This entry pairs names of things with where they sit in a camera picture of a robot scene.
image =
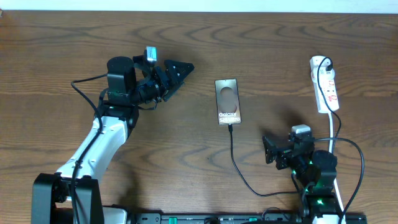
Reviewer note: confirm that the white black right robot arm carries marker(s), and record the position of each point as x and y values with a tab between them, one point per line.
314	170

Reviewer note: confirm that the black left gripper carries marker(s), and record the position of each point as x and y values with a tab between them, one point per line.
168	89

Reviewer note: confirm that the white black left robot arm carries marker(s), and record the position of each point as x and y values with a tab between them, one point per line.
72	193

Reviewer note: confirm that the white power strip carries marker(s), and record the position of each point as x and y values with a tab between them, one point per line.
322	75

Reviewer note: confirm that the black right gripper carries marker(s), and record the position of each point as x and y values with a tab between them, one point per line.
271	150

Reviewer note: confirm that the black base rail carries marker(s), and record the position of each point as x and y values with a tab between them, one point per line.
156	218

